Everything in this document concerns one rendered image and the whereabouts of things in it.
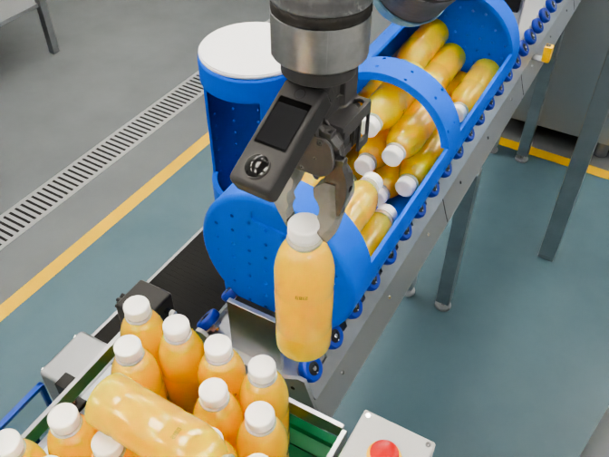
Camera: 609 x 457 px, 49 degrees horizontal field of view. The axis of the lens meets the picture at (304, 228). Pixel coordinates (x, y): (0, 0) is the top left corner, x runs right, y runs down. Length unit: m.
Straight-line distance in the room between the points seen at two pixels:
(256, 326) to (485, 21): 0.94
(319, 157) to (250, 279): 0.52
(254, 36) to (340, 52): 1.24
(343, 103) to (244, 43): 1.13
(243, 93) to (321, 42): 1.10
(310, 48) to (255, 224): 0.50
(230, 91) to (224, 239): 0.65
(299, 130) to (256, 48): 1.16
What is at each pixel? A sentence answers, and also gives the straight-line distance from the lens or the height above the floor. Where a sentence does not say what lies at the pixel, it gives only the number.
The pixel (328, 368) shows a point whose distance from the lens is 1.17.
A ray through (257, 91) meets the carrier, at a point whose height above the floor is 1.00.
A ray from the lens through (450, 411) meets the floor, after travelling 2.25.
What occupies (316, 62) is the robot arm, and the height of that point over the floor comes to 1.59.
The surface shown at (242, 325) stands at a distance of 1.12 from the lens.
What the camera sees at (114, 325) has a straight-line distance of 2.29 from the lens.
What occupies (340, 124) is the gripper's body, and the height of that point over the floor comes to 1.51.
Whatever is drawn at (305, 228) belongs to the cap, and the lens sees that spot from 0.74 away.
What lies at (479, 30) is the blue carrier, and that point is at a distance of 1.71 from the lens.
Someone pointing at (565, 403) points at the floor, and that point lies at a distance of 2.37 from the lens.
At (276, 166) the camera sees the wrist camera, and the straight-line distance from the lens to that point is 0.61.
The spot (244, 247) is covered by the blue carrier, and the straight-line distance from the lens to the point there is 1.10.
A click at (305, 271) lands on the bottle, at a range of 0.75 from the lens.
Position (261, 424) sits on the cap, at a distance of 0.90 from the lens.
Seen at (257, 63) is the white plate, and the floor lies 1.04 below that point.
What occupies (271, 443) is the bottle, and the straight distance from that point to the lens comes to 0.93.
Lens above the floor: 1.89
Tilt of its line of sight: 44 degrees down
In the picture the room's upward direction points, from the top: straight up
